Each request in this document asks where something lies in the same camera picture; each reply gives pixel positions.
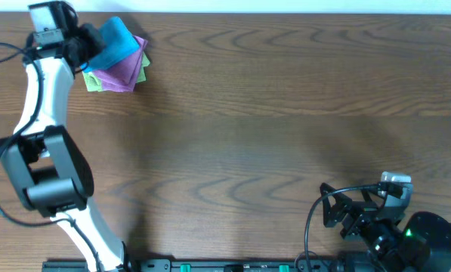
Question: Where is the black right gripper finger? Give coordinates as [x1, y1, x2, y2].
[360, 189, 383, 208]
[322, 193, 352, 227]

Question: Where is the blue microfiber cloth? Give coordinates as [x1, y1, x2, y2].
[82, 17, 140, 73]

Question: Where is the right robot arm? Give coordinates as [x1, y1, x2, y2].
[320, 181, 451, 272]

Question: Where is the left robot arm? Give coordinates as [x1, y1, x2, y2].
[0, 23, 134, 271]

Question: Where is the green folded cloth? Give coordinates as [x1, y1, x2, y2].
[82, 54, 150, 92]

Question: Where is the purple folded cloth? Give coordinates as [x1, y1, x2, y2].
[87, 36, 150, 92]

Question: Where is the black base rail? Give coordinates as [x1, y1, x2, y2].
[41, 259, 338, 272]

